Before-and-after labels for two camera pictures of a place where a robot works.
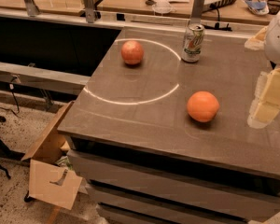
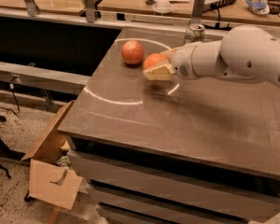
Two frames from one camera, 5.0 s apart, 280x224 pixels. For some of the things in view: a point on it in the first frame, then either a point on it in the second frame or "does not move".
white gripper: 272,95 → 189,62
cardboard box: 49,184 does not move
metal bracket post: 32,8 does not move
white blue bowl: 258,7 does not move
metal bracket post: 89,3 does not move
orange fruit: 203,105 → 153,59
